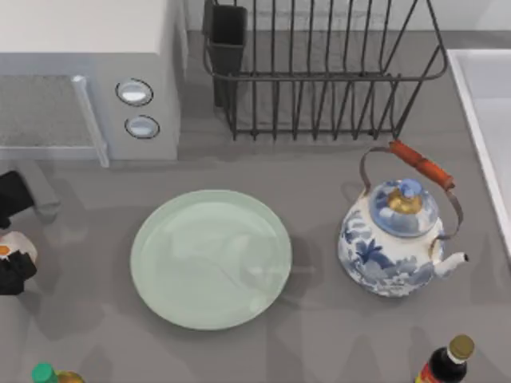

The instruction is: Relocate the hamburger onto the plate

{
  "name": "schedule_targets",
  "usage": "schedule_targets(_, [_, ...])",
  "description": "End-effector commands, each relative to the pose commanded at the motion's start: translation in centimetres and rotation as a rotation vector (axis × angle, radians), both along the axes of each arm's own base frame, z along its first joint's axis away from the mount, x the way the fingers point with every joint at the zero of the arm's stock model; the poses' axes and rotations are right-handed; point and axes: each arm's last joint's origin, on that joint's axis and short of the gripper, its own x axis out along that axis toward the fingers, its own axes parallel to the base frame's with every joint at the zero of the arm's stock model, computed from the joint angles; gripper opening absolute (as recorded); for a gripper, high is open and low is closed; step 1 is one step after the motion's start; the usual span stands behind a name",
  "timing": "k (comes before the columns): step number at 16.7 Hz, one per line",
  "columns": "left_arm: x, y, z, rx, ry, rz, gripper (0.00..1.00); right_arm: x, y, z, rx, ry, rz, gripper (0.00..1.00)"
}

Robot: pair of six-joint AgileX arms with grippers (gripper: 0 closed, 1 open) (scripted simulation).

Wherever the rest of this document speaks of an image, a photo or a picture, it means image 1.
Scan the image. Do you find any pale green plate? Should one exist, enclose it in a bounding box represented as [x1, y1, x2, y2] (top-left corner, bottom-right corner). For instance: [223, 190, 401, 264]
[129, 189, 294, 332]

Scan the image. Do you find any pale microwave oven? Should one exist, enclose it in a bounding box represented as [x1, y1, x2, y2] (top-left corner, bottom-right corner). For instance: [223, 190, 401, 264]
[0, 0, 188, 168]

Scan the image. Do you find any small round microwave knob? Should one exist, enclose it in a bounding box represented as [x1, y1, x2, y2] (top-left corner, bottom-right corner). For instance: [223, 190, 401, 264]
[124, 115, 161, 140]

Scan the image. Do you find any blue and white kettle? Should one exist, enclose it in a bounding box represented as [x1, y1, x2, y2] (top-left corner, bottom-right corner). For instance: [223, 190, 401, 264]
[338, 140, 470, 299]

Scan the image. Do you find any blue kettle lid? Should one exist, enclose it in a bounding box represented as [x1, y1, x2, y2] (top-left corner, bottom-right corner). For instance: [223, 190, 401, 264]
[370, 178, 439, 239]

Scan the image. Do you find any black utensil holder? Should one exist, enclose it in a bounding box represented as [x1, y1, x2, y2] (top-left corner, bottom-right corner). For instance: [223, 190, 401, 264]
[203, 0, 248, 108]

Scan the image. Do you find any large round microwave knob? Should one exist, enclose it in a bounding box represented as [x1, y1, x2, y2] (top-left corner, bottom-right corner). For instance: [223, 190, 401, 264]
[115, 77, 155, 108]

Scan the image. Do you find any microwave oven door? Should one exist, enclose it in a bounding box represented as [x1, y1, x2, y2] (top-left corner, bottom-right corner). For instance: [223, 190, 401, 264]
[0, 53, 109, 168]

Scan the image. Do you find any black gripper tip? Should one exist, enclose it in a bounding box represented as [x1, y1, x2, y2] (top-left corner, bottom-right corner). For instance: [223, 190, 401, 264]
[0, 171, 35, 230]

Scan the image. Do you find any dark bottle with gold cap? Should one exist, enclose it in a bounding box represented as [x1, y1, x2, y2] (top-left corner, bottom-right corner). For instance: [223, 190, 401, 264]
[412, 334, 477, 383]

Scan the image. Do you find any yellow bottle with green cap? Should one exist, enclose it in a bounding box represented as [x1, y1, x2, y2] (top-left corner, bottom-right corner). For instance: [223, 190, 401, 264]
[31, 361, 87, 383]

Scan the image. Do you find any dark wire dish rack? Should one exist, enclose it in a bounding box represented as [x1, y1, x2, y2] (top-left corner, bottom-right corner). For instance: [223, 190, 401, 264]
[202, 0, 448, 142]

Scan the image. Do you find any pale microwave door handle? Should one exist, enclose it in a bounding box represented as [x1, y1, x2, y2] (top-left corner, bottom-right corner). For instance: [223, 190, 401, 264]
[70, 74, 110, 168]

